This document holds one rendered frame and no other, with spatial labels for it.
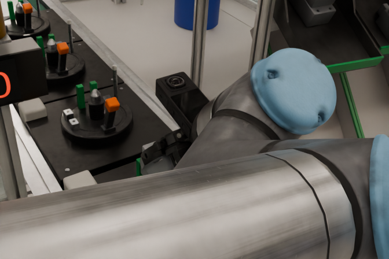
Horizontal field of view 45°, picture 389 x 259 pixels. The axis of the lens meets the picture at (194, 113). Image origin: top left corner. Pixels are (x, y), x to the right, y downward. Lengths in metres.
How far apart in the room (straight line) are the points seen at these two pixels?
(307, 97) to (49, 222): 0.27
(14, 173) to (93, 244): 0.64
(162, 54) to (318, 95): 1.07
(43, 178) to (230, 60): 0.76
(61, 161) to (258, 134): 0.54
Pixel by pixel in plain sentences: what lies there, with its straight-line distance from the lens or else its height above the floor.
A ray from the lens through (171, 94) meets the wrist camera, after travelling 0.58.
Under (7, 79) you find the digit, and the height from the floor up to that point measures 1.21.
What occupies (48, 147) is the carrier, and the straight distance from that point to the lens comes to 0.90.
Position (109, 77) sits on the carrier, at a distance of 1.10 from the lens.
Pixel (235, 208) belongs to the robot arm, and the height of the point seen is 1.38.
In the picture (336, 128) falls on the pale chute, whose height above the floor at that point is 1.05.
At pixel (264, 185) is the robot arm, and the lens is 0.21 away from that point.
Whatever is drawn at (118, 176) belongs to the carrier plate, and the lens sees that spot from 0.82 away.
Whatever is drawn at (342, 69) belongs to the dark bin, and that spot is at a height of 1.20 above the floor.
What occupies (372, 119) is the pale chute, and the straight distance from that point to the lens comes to 0.94.
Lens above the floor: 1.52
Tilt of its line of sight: 34 degrees down
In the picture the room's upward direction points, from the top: 4 degrees clockwise
